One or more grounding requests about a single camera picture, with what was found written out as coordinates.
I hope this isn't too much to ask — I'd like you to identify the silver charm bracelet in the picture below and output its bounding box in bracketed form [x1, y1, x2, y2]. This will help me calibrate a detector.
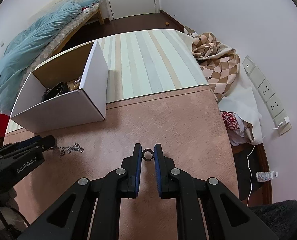
[52, 142, 84, 158]

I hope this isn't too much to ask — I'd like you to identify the black cord pendant necklace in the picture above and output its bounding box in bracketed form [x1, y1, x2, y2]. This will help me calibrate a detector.
[40, 81, 70, 103]

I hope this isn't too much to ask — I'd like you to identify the black ring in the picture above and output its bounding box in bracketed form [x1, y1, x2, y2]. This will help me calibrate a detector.
[141, 149, 155, 162]

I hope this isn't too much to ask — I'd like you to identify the white cardboard box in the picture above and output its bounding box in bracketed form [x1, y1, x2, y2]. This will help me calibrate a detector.
[10, 41, 108, 133]

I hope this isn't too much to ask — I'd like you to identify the white plastic bottle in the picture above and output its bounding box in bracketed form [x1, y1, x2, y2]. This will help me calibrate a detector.
[255, 171, 279, 183]

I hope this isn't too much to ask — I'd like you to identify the red white plastic bag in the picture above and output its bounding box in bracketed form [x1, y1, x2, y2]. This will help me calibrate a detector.
[221, 111, 247, 146]

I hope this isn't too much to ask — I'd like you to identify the blue duvet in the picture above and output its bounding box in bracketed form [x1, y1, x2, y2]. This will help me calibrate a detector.
[0, 0, 100, 115]

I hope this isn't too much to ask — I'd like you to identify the bed with patterned mattress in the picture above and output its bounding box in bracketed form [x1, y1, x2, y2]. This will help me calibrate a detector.
[17, 0, 102, 95]

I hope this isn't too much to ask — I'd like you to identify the striped pink table mat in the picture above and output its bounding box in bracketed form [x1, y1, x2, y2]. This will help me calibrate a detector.
[15, 29, 238, 239]

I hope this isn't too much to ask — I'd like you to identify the checkered beige blanket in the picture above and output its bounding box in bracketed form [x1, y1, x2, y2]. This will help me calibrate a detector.
[192, 33, 240, 102]

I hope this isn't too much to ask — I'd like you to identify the white charger cable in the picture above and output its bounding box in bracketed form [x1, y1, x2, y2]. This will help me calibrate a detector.
[246, 115, 291, 207]

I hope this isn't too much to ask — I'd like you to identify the white wall socket strip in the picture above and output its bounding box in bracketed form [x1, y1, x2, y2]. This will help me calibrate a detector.
[242, 56, 292, 136]

